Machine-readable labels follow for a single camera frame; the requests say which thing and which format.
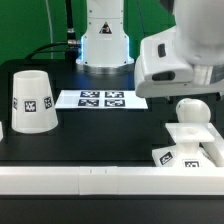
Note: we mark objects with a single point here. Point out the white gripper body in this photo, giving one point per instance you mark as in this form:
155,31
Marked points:
160,72

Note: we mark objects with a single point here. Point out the white lamp bulb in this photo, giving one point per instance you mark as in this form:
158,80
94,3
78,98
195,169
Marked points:
192,111

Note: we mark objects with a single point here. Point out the white lamp base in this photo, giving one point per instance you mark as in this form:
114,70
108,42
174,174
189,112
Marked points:
188,150

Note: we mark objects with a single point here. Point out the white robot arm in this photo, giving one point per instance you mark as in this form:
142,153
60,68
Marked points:
185,59

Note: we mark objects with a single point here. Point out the white lamp shade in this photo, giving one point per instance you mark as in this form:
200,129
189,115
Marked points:
33,108

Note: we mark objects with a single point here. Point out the white marker sheet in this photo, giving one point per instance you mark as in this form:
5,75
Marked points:
99,99

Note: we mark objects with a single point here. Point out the white left fence piece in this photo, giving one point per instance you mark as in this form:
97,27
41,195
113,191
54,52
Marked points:
1,131

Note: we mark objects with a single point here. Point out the white right fence rail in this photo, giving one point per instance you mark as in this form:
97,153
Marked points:
216,148

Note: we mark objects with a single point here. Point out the white fence rail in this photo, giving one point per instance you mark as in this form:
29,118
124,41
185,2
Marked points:
111,181
216,148

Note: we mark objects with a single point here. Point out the white front fence rail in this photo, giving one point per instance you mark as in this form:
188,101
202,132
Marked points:
111,181

